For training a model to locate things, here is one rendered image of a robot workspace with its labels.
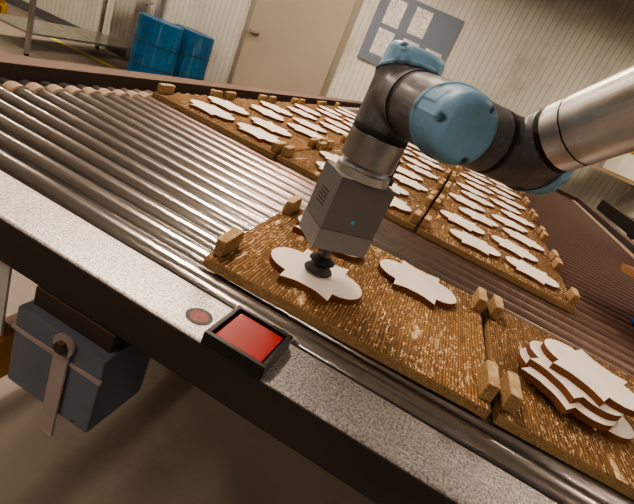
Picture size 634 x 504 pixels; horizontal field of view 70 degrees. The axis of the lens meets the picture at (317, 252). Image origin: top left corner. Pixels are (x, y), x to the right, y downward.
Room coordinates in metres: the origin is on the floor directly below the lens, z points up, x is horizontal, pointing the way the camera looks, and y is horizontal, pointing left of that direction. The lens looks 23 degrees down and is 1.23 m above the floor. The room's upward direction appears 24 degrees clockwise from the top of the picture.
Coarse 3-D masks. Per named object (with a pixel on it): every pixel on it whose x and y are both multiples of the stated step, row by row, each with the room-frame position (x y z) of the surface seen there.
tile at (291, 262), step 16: (272, 256) 0.59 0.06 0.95; (288, 256) 0.61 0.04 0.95; (304, 256) 0.64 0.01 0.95; (288, 272) 0.57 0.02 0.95; (304, 272) 0.59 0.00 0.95; (336, 272) 0.63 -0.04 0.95; (304, 288) 0.55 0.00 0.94; (320, 288) 0.56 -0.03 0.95; (336, 288) 0.58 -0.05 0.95; (352, 288) 0.60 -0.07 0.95; (352, 304) 0.58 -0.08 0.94
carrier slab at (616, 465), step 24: (504, 312) 0.81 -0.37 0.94; (504, 336) 0.70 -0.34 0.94; (528, 336) 0.75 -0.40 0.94; (552, 336) 0.80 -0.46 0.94; (504, 360) 0.62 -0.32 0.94; (528, 384) 0.58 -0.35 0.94; (528, 408) 0.51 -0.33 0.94; (552, 408) 0.54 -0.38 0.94; (528, 432) 0.47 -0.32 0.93; (552, 432) 0.49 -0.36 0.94; (576, 432) 0.51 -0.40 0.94; (576, 456) 0.46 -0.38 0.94; (600, 456) 0.48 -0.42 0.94; (624, 456) 0.50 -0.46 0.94; (600, 480) 0.45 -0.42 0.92; (624, 480) 0.45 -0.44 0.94
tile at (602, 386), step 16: (544, 352) 0.62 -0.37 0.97; (560, 352) 0.63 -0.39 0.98; (576, 352) 0.66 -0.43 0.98; (560, 368) 0.58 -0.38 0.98; (576, 368) 0.60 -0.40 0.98; (592, 368) 0.62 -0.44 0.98; (576, 384) 0.57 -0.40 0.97; (592, 384) 0.57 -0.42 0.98; (608, 384) 0.59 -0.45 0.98; (624, 384) 0.62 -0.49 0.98; (608, 400) 0.55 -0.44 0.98; (624, 400) 0.56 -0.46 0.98
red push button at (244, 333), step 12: (228, 324) 0.42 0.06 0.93; (240, 324) 0.43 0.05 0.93; (252, 324) 0.44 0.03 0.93; (228, 336) 0.40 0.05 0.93; (240, 336) 0.41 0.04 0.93; (252, 336) 0.42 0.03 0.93; (264, 336) 0.43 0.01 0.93; (276, 336) 0.44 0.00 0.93; (240, 348) 0.39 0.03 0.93; (252, 348) 0.40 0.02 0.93; (264, 348) 0.41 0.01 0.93; (264, 360) 0.39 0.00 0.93
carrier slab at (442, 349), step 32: (288, 224) 0.76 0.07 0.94; (224, 256) 0.55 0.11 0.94; (256, 256) 0.59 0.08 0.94; (384, 256) 0.82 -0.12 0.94; (256, 288) 0.52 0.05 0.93; (288, 288) 0.54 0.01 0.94; (384, 288) 0.68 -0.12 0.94; (448, 288) 0.80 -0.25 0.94; (320, 320) 0.51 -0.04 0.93; (352, 320) 0.54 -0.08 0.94; (384, 320) 0.57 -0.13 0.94; (416, 320) 0.62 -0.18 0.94; (448, 320) 0.67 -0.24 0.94; (480, 320) 0.72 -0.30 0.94; (384, 352) 0.49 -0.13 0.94; (416, 352) 0.53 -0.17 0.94; (448, 352) 0.57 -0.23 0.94; (480, 352) 0.61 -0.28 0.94; (448, 384) 0.49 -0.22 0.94; (480, 416) 0.47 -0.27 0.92
